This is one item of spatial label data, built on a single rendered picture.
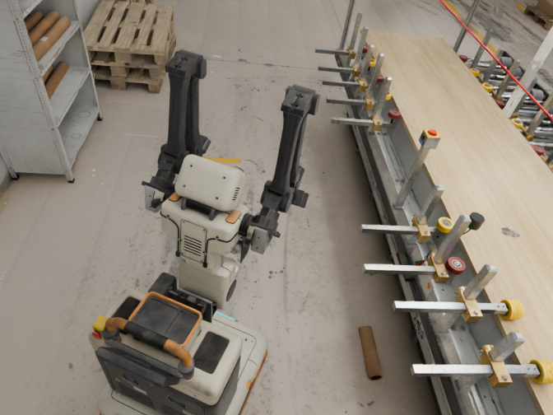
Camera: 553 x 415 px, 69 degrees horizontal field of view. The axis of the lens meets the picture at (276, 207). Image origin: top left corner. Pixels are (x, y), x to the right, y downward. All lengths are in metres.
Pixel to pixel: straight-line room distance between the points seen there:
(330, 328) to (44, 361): 1.63
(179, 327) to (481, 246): 1.42
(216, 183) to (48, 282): 1.78
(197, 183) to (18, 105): 2.01
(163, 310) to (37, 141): 2.05
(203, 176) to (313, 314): 1.53
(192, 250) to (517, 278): 1.43
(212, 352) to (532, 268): 1.48
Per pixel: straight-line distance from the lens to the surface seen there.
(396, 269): 1.90
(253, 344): 2.20
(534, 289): 2.12
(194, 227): 1.42
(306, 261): 2.90
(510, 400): 2.03
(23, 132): 3.33
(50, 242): 3.13
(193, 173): 1.38
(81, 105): 4.14
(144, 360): 1.52
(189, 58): 1.49
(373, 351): 2.56
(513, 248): 2.24
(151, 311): 1.58
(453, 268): 1.97
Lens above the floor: 2.26
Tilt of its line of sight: 45 degrees down
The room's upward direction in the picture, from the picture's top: 10 degrees clockwise
